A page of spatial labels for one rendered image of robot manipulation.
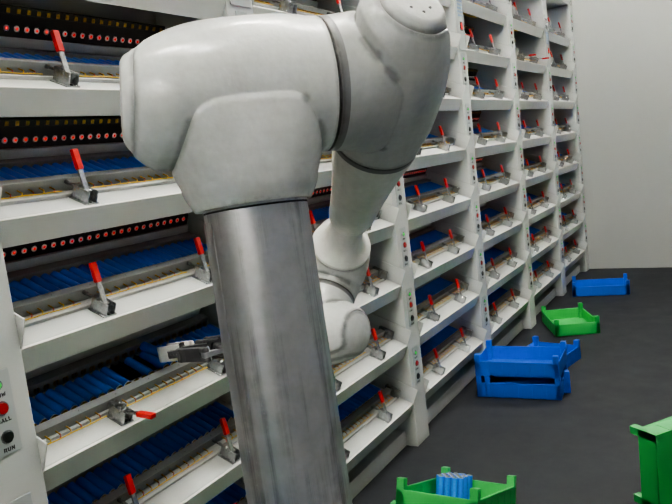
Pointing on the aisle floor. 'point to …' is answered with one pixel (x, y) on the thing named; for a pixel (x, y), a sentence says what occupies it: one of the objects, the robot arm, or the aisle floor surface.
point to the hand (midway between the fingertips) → (176, 351)
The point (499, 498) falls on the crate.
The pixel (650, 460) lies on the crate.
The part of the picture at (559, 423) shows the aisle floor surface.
